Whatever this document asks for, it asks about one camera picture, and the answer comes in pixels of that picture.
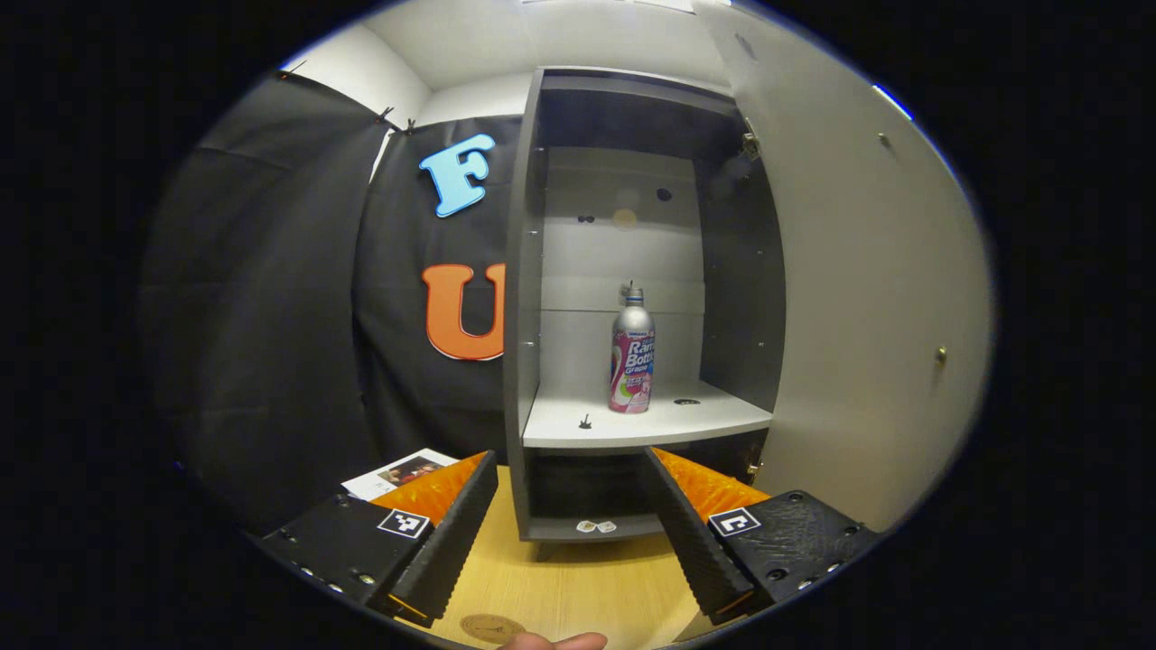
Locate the grey cabinet door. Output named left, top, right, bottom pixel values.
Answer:
left=695, top=0, right=994, bottom=534

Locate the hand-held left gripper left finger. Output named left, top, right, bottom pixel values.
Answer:
left=257, top=450, right=499, bottom=628

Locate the silver bottle with pink label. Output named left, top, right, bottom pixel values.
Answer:
left=608, top=282, right=657, bottom=414

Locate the grey cabinet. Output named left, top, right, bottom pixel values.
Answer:
left=502, top=65, right=787, bottom=543

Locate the small ceiling light panel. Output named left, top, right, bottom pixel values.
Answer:
left=872, top=83, right=915, bottom=122

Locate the black backdrop cloth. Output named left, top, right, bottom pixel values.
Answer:
left=140, top=70, right=529, bottom=534

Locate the round brown coaster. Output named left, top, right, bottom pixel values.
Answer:
left=459, top=614, right=527, bottom=645

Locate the white cabinet shelf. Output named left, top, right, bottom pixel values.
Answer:
left=522, top=379, right=775, bottom=450

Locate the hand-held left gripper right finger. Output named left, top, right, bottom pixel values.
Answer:
left=643, top=446, right=884, bottom=627

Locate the white cover book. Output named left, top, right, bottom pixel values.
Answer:
left=341, top=449, right=460, bottom=502

